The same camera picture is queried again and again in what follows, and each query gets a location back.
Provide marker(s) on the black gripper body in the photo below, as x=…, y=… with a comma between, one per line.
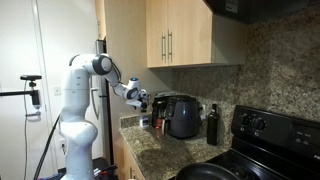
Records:
x=144, y=96

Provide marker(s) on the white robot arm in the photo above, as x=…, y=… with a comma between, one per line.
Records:
x=78, y=126

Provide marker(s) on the dark glass bottle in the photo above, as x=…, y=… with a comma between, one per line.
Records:
x=213, y=128

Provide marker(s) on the black coffee maker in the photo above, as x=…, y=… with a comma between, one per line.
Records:
x=158, y=111

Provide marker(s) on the black air fryer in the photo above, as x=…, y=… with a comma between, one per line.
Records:
x=185, y=116

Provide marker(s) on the stainless steel refrigerator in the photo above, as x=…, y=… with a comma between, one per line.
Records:
x=103, y=106

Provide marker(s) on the tall light wood panel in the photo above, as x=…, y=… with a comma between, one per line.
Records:
x=126, y=50

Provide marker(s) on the light wood base cabinet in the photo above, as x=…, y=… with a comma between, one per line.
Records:
x=128, y=163

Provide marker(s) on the light wood cabinet door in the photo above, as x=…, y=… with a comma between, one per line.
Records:
x=156, y=33
x=190, y=31

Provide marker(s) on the black frying pan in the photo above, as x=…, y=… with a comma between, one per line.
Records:
x=203, y=172

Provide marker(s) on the black electric stove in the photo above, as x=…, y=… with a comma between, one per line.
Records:
x=280, y=143

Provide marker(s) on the range hood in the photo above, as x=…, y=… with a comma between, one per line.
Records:
x=263, y=10

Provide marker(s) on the white light switch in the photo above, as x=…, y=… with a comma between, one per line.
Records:
x=57, y=90

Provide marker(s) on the white wall outlet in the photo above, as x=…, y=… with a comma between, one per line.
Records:
x=62, y=143

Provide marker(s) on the black camera on stand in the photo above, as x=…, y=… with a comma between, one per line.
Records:
x=31, y=90

